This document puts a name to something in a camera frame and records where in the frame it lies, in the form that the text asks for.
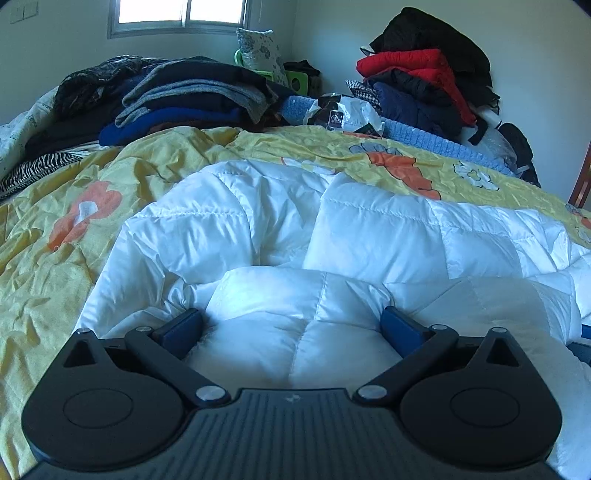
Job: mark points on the white patterned quilt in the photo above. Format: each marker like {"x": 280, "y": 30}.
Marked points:
{"x": 16, "y": 133}

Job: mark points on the light blue knitted blanket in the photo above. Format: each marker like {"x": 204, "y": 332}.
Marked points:
{"x": 294, "y": 108}

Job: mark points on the wall light switch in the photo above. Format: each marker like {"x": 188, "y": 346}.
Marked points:
{"x": 20, "y": 11}

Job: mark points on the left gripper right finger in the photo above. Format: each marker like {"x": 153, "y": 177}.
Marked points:
{"x": 420, "y": 349}

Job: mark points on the window with grey frame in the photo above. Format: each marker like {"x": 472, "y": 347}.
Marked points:
{"x": 146, "y": 17}

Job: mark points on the wooden door frame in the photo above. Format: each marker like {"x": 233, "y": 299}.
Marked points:
{"x": 581, "y": 189}

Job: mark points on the yellow cartoon print bedspread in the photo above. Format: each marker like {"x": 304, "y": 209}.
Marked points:
{"x": 56, "y": 235}

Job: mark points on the dark folded clothes stack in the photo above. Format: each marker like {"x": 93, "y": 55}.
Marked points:
{"x": 125, "y": 97}

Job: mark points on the floral patterned pillow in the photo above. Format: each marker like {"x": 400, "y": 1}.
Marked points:
{"x": 260, "y": 52}

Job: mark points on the white quilted down jacket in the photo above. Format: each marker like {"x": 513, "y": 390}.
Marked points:
{"x": 292, "y": 270}

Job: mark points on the zebra striped garment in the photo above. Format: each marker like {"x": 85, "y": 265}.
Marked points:
{"x": 30, "y": 171}

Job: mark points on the black white plastic bag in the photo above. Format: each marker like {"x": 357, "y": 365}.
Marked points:
{"x": 345, "y": 113}

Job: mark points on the red and black clothes pile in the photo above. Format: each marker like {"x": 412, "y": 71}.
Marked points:
{"x": 424, "y": 73}

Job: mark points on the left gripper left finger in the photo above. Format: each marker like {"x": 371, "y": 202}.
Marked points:
{"x": 162, "y": 353}

